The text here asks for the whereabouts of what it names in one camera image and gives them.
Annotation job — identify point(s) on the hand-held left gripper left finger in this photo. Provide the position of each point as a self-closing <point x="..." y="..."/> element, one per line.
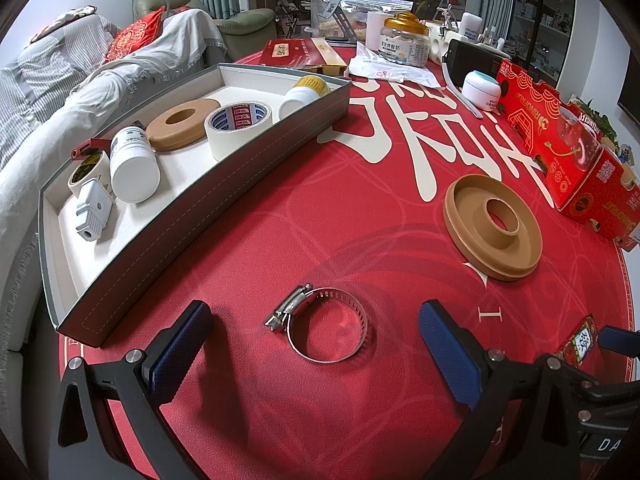
<point x="182" y="345"/>

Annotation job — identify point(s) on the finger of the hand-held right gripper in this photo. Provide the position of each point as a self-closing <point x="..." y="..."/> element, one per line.
<point x="620" y="341"/>

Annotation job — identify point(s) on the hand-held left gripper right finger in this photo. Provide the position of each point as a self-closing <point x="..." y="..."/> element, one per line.
<point x="445" y="350"/>

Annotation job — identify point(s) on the curved grey storage tray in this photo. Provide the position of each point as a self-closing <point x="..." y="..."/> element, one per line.
<point x="200" y="210"/>

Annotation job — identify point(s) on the white plug adapter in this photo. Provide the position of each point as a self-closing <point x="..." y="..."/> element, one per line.
<point x="92" y="210"/>

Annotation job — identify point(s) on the white bottle with grey label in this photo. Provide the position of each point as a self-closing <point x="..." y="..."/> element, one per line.
<point x="135" y="175"/>

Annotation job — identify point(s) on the small tape roll yellow core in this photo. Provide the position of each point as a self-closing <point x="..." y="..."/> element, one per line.
<point x="75" y="180"/>

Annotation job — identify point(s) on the tan plastic spool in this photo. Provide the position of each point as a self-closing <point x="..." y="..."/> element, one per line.
<point x="470" y="240"/>
<point x="165" y="135"/>

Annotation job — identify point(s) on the small square printed card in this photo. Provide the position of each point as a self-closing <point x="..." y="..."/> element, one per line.
<point x="577" y="342"/>

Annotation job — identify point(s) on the red printed round table mat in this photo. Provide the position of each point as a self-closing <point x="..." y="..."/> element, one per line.
<point x="350" y="200"/>

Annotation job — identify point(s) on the red printed fruit box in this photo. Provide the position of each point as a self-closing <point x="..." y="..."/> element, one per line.
<point x="560" y="150"/>

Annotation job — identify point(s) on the wide white tape roll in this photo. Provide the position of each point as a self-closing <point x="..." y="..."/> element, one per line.
<point x="235" y="142"/>

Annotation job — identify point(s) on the small red metal device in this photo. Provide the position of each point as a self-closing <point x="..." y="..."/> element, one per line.
<point x="85" y="147"/>

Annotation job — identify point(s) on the green leafy plant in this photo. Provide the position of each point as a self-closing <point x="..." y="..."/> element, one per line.
<point x="597" y="120"/>

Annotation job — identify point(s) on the thin grey strip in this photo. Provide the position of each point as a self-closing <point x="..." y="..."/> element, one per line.
<point x="465" y="102"/>

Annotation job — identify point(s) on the black television screen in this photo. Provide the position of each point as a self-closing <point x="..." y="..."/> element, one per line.
<point x="631" y="90"/>

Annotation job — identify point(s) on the white jar with teal lid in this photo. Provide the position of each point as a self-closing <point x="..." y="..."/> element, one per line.
<point x="480" y="92"/>

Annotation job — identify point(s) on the white bottle with yellow label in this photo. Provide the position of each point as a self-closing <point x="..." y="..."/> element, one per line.
<point x="295" y="105"/>

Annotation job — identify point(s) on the sofa with grey cover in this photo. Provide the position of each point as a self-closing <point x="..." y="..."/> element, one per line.
<point x="50" y="100"/>

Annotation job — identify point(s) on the white plastic bag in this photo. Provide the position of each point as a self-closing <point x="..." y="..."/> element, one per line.
<point x="390" y="72"/>

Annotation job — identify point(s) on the black rectangular case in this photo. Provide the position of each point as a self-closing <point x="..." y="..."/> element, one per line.
<point x="475" y="57"/>

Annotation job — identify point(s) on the white ceramic holder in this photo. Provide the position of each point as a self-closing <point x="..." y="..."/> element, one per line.
<point x="440" y="45"/>

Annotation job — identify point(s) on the red embroidered cushion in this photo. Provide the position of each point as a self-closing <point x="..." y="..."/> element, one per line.
<point x="135" y="40"/>

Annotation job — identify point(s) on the clear jar with gold lid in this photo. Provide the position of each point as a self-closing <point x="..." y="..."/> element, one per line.
<point x="405" y="42"/>

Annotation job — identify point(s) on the flat red and gold box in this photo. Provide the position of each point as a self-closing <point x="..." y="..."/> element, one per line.
<point x="300" y="55"/>

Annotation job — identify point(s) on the green armchair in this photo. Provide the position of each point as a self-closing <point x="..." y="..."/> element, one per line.
<point x="245" y="25"/>

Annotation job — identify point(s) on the small white bottle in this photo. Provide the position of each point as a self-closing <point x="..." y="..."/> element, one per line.
<point x="471" y="25"/>

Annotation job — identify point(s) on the white paper roll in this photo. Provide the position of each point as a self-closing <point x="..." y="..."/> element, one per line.
<point x="374" y="30"/>

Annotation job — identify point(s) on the display shelf cabinet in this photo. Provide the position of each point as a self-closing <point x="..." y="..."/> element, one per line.
<point x="540" y="15"/>

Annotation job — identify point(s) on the patterned flat cushion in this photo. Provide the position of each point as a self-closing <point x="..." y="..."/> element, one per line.
<point x="65" y="20"/>

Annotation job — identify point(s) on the silver metal stand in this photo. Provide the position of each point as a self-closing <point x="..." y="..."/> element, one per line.
<point x="336" y="0"/>

